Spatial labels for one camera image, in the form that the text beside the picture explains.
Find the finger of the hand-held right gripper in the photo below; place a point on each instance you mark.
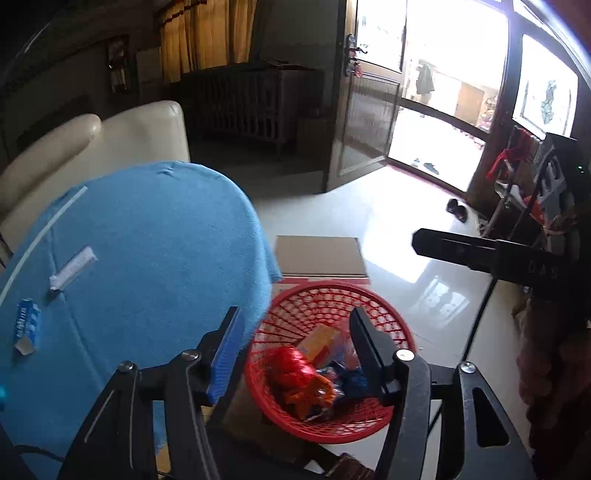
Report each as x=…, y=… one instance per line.
x=455, y=249

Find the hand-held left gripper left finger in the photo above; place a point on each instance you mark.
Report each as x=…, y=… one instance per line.
x=224, y=364

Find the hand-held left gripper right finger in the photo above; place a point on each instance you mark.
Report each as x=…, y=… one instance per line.
x=369, y=355

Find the red plastic mesh basket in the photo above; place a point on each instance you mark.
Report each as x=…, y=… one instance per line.
x=286, y=323

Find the person's right forearm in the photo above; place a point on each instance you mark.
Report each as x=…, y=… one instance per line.
x=558, y=378

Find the blue snack packet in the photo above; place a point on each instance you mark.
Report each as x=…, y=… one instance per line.
x=346, y=381

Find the dark shoe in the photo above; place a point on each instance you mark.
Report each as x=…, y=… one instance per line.
x=461, y=213
x=451, y=206

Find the orange snack box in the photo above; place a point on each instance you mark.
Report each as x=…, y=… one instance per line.
x=318, y=344

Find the plain brown cardboard box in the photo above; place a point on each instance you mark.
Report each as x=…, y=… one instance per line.
x=249, y=424

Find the red crumpled wrapper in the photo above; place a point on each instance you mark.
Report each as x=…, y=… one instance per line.
x=291, y=367

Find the orange crumpled wrapper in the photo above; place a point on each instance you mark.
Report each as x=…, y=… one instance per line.
x=309, y=397

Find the metal rack with red ribbons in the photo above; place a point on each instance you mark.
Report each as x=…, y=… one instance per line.
x=517, y=175

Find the cardboard box with red stripe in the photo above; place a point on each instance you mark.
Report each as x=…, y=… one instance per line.
x=318, y=256

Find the blue tablecloth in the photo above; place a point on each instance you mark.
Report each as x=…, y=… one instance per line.
x=147, y=258

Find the brown wooden door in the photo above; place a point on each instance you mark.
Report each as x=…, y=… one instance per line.
x=364, y=101

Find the hanging dark garment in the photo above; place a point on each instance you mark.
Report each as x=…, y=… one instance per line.
x=425, y=78

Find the white paper wrapper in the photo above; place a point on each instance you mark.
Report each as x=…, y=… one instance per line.
x=74, y=267

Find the blue and white carton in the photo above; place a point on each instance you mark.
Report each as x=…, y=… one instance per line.
x=27, y=323

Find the thin white straw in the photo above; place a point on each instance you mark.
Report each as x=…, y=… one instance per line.
x=41, y=230

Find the dark wooden crib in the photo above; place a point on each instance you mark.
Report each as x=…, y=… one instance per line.
x=249, y=101

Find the beige leather sofa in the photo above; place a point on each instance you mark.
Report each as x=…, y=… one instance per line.
x=115, y=134

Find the yellow curtain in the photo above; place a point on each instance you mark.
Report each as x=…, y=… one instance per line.
x=207, y=37

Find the dark wall hanging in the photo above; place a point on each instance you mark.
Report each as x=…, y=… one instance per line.
x=117, y=64

